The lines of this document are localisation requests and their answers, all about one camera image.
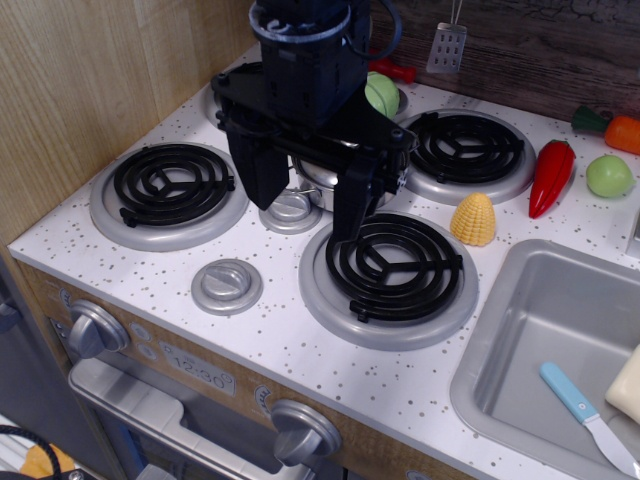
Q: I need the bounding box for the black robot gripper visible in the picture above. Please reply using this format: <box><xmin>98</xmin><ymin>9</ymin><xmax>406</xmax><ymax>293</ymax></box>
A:
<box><xmin>217</xmin><ymin>29</ymin><xmax>411</xmax><ymax>243</ymax></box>

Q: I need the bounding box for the small steel pot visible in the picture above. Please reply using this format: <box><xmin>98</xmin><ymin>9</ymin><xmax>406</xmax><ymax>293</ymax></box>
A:
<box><xmin>289</xmin><ymin>149</ymin><xmax>420</xmax><ymax>214</ymax></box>

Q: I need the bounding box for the silver round knob upper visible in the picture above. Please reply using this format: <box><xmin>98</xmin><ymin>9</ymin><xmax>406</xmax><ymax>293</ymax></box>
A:
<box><xmin>259</xmin><ymin>189</ymin><xmax>322</xmax><ymax>235</ymax></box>

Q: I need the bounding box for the silver round knob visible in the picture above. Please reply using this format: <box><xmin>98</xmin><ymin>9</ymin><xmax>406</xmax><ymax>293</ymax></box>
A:
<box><xmin>259</xmin><ymin>189</ymin><xmax>322</xmax><ymax>235</ymax></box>
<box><xmin>191</xmin><ymin>259</ymin><xmax>263</xmax><ymax>316</ymax></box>

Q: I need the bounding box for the green toy cabbage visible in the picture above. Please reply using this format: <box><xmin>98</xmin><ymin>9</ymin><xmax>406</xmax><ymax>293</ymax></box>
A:
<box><xmin>365</xmin><ymin>72</ymin><xmax>400</xmax><ymax>119</ymax></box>

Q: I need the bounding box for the silver round knob lower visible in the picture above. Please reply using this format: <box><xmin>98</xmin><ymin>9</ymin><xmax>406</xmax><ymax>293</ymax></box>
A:
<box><xmin>191</xmin><ymin>259</ymin><xmax>263</xmax><ymax>316</ymax></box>

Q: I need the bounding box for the red toy ketchup bottle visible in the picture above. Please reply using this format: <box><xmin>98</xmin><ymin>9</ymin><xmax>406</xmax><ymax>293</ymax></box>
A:
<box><xmin>369</xmin><ymin>49</ymin><xmax>417</xmax><ymax>84</ymax></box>

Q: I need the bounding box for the front right black burner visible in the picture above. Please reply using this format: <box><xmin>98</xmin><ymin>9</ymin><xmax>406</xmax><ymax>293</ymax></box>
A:
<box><xmin>299</xmin><ymin>212</ymin><xmax>479</xmax><ymax>351</ymax></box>

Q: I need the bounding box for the front left black burner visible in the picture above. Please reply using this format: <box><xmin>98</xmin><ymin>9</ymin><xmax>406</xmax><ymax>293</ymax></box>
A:
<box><xmin>89</xmin><ymin>143</ymin><xmax>249</xmax><ymax>252</ymax></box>

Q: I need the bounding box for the back right black burner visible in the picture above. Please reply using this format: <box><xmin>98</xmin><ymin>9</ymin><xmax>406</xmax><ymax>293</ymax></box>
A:
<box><xmin>401</xmin><ymin>109</ymin><xmax>536</xmax><ymax>206</ymax></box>

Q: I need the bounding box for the yellow toy corn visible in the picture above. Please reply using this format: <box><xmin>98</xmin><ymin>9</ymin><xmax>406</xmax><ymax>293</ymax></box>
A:
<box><xmin>449</xmin><ymin>192</ymin><xmax>496</xmax><ymax>246</ymax></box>

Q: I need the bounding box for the hanging metal spatula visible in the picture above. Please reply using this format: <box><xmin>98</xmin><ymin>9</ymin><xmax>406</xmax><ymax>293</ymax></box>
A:
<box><xmin>426</xmin><ymin>1</ymin><xmax>467</xmax><ymax>74</ymax></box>

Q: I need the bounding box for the oven clock display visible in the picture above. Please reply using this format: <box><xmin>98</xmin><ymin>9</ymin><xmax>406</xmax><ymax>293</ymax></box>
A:
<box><xmin>158</xmin><ymin>341</ymin><xmax>236</xmax><ymax>397</ymax></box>

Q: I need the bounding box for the grey toy sink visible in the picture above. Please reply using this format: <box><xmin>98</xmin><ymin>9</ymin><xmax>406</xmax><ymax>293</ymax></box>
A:
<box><xmin>451</xmin><ymin>239</ymin><xmax>639</xmax><ymax>479</ymax></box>

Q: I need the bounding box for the red toy chili pepper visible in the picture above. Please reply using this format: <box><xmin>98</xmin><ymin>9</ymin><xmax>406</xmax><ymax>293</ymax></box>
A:
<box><xmin>529</xmin><ymin>140</ymin><xmax>576</xmax><ymax>219</ymax></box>

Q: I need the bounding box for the right silver oven dial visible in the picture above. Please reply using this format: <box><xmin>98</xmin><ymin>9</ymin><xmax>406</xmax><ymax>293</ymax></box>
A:
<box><xmin>271</xmin><ymin>399</ymin><xmax>342</xmax><ymax>467</ymax></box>

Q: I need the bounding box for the silver oven dial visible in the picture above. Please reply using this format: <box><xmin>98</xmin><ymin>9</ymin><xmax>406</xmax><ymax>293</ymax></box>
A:
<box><xmin>271</xmin><ymin>399</ymin><xmax>342</xmax><ymax>467</ymax></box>
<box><xmin>68</xmin><ymin>299</ymin><xmax>130</xmax><ymax>359</ymax></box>

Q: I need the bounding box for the left silver oven dial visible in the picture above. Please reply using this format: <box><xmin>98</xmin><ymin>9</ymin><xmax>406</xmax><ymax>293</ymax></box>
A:
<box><xmin>68</xmin><ymin>299</ymin><xmax>130</xmax><ymax>359</ymax></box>

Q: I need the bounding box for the green toy apple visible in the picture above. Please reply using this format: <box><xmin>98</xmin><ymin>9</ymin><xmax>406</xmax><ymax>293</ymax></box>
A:
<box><xmin>586</xmin><ymin>155</ymin><xmax>636</xmax><ymax>198</ymax></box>

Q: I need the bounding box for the orange toy carrot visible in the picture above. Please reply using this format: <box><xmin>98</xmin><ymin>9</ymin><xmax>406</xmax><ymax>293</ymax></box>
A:
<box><xmin>571</xmin><ymin>106</ymin><xmax>639</xmax><ymax>155</ymax></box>

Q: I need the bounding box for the cream toy butter block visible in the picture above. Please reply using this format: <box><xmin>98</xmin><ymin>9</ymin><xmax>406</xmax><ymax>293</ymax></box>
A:
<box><xmin>605</xmin><ymin>347</ymin><xmax>640</xmax><ymax>424</ymax></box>

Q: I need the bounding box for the yellow object bottom left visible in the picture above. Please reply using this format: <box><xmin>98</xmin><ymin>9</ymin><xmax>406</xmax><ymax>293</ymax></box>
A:
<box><xmin>19</xmin><ymin>444</ymin><xmax>76</xmax><ymax>479</ymax></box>

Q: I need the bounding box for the silver oven door handle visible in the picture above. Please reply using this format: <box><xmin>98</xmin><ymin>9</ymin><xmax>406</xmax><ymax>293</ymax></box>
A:
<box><xmin>69</xmin><ymin>359</ymin><xmax>315</xmax><ymax>479</ymax></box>

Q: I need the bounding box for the black cable bottom left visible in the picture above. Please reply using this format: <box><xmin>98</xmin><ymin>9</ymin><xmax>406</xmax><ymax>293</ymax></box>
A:
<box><xmin>0</xmin><ymin>424</ymin><xmax>66</xmax><ymax>480</ymax></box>

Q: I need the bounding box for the blue handled toy knife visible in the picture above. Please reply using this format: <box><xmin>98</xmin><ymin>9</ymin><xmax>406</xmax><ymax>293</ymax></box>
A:
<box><xmin>539</xmin><ymin>362</ymin><xmax>639</xmax><ymax>479</ymax></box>

